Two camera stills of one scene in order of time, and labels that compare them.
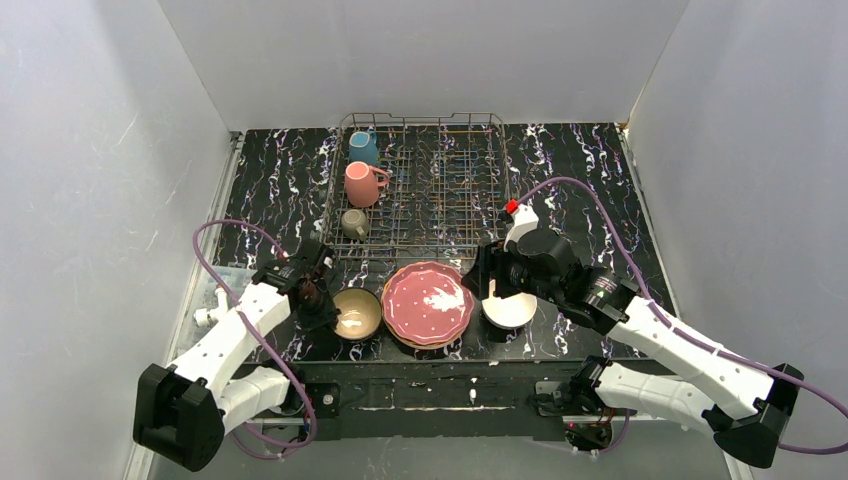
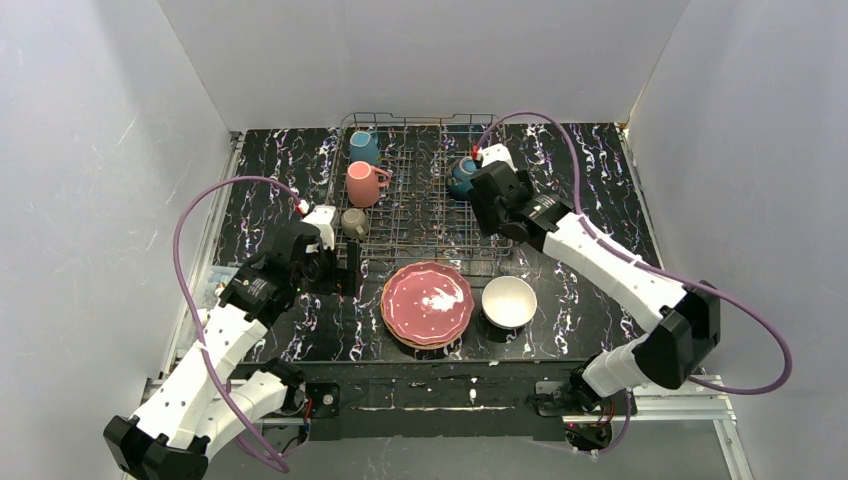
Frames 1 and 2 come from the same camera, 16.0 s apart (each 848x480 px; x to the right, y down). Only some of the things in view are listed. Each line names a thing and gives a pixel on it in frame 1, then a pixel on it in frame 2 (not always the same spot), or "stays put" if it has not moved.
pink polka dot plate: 427,303 stays put
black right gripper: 490,277 to 486,201
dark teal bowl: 360,313 to 461,178
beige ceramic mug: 355,224 stays put
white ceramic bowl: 509,313 stays put
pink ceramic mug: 362,183 stays put
